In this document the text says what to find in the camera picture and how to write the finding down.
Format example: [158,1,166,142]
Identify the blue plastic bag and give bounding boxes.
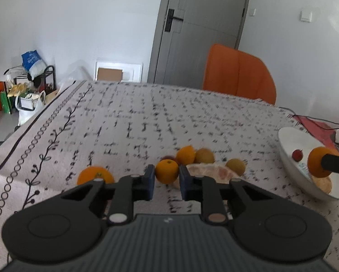
[21,50,45,79]

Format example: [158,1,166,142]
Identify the printed tablecloth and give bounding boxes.
[0,80,339,272]

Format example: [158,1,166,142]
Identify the brown cardboard sheet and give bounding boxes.
[97,68,123,81]

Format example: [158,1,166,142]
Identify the white foam frame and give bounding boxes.
[94,60,143,83]

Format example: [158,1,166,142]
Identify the peeled pomelo piece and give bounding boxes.
[174,163,241,190]
[313,176,333,194]

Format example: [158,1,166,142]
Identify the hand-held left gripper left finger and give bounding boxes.
[60,164,156,224]

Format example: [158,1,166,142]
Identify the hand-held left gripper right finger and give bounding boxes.
[179,166,275,223]

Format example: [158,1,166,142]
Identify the orange chair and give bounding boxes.
[203,44,277,105]

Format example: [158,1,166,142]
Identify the black metal rack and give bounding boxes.
[28,65,56,97]

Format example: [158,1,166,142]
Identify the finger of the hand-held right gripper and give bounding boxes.
[321,153,339,176]

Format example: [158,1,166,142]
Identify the black door handle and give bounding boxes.
[164,9,184,32]

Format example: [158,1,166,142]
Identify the white plastic bag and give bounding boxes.
[15,90,46,126]

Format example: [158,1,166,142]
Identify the yellow slippers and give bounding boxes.
[7,83,29,97]

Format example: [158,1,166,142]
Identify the red mat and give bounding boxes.
[287,114,339,148]

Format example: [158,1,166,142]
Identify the black cable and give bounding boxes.
[279,107,339,131]

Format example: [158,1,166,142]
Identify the small orange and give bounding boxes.
[155,159,179,184]
[176,145,197,165]

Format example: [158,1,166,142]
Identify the grey door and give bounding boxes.
[147,0,253,90]

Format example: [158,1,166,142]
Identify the brown round fruit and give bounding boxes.
[194,148,215,164]
[225,159,246,175]

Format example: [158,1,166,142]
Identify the large orange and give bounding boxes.
[77,166,115,186]
[307,146,339,178]

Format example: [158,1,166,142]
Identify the clear plastic bag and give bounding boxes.
[57,66,88,92]

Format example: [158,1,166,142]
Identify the white plate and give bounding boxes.
[277,126,339,200]

